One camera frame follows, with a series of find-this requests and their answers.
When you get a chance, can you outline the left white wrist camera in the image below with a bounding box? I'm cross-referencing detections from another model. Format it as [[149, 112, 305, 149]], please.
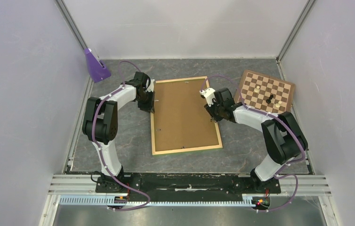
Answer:
[[146, 79, 155, 92]]

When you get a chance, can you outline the black chess piece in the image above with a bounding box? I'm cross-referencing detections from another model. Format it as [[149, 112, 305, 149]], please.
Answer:
[[266, 94, 274, 104]]

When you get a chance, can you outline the wooden chessboard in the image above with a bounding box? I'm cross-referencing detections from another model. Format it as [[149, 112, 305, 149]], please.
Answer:
[[234, 70, 296, 114]]

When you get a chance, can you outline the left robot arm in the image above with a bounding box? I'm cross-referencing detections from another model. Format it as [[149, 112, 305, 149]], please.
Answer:
[[82, 72, 156, 192]]

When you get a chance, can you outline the brown frame backing board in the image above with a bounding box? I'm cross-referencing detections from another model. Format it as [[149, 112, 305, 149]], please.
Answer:
[[153, 78, 220, 152]]

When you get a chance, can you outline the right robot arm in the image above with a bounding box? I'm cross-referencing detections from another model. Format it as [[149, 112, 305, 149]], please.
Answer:
[[199, 88, 308, 192]]

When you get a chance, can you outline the light wooden picture frame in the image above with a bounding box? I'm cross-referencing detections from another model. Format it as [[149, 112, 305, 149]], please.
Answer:
[[150, 76, 223, 156]]

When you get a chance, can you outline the purple plastic stand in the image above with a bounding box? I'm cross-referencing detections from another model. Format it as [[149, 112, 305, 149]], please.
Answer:
[[84, 48, 112, 83]]

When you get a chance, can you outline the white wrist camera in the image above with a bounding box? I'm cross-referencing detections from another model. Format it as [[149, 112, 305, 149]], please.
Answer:
[[146, 79, 155, 92], [200, 88, 215, 106]]

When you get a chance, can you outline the white slotted cable duct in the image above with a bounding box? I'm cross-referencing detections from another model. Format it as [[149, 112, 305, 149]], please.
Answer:
[[59, 195, 260, 207]]

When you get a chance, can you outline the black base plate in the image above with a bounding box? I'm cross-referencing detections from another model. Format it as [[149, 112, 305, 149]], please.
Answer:
[[95, 172, 281, 202]]

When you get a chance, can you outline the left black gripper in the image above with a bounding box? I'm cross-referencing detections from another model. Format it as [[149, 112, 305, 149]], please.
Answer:
[[135, 89, 155, 113]]

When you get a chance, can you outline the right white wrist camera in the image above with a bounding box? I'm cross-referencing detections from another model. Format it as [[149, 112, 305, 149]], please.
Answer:
[[200, 88, 215, 106]]

